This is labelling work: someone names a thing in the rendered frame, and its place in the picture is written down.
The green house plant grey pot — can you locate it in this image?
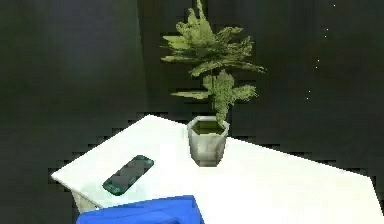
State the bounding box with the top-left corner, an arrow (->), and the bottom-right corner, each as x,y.
160,0 -> 267,168

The dark green remote control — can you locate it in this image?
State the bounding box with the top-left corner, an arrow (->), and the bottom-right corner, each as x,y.
101,154 -> 155,197

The white table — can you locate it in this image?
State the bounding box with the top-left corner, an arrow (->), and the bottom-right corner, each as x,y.
50,114 -> 384,224

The blue box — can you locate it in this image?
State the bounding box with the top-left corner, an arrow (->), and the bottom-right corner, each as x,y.
75,195 -> 206,224

